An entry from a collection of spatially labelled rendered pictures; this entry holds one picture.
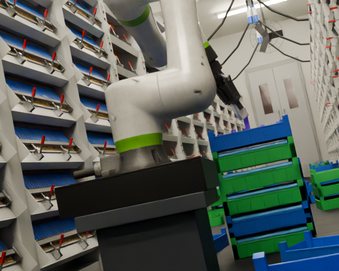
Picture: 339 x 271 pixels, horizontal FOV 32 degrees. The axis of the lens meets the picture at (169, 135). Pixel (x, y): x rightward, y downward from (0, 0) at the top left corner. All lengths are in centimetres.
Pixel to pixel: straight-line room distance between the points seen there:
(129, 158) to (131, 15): 52
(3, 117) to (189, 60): 84
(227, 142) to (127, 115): 75
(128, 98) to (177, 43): 20
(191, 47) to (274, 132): 73
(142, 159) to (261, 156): 79
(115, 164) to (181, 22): 42
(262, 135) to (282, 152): 9
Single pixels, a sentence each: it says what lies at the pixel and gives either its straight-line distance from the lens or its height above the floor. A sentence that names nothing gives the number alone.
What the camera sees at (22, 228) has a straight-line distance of 210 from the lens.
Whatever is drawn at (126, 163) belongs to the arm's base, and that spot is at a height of 39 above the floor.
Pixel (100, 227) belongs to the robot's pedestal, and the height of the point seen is 25.
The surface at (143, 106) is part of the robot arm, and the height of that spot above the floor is 52.
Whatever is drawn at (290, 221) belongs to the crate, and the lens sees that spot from 220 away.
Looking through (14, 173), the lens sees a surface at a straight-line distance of 212.
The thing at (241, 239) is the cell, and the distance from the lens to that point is 221.
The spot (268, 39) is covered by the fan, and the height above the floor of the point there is 201.
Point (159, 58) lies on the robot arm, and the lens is 214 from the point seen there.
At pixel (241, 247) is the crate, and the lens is 221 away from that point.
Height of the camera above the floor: 30
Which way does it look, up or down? 5 degrees up
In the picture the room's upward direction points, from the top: 12 degrees counter-clockwise
